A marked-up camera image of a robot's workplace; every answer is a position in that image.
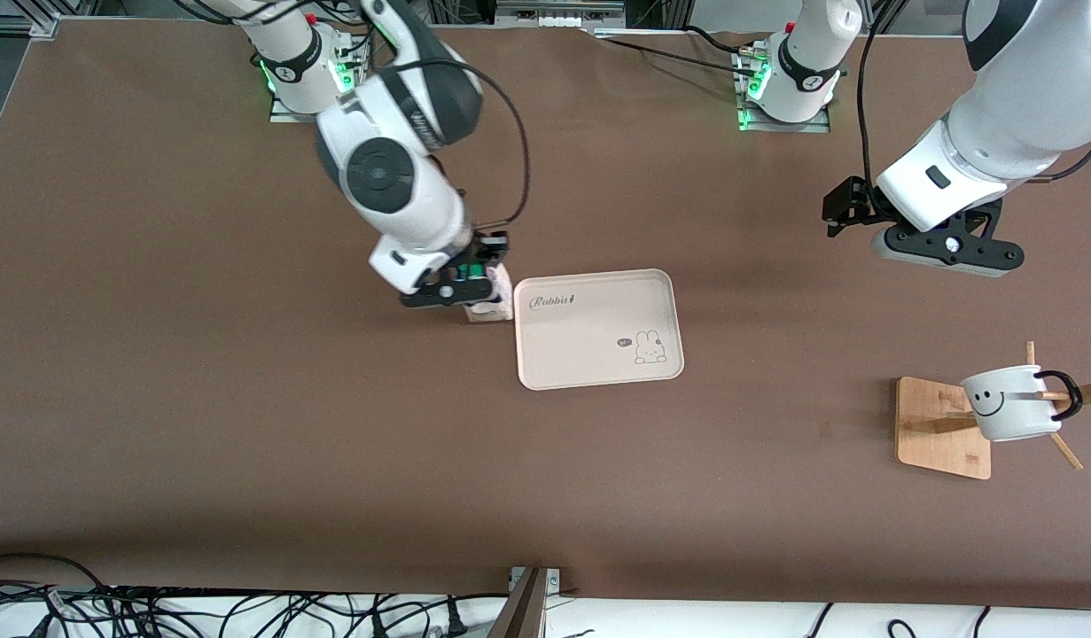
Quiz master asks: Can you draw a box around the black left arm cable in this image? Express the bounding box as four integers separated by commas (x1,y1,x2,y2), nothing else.
855,0,900,209

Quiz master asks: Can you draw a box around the cream rabbit print tray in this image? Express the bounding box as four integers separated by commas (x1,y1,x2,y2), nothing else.
513,268,685,391

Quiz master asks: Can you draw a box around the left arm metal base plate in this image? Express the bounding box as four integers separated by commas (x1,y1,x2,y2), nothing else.
737,49,832,134

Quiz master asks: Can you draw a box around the white smiley mug black handle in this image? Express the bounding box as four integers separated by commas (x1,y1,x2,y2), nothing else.
960,365,1084,442

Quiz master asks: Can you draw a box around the aluminium profile bar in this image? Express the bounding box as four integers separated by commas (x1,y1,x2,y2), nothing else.
490,567,562,638

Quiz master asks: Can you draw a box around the blue white milk carton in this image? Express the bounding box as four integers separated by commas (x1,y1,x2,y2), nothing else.
464,261,515,323

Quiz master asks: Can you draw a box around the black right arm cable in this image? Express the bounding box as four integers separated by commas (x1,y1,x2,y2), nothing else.
381,58,533,233

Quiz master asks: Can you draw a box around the wooden mug rack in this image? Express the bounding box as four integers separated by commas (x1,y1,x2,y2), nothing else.
896,341,1091,480

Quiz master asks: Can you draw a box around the grey power strip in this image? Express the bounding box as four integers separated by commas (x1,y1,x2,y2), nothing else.
496,0,626,29

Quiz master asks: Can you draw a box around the black cable on table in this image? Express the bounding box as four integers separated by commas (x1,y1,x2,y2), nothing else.
588,31,759,81

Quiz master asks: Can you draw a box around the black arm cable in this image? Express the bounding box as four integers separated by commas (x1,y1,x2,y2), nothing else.
381,58,533,233
855,0,900,209

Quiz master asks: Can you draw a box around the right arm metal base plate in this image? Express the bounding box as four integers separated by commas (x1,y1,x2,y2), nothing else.
269,89,335,124

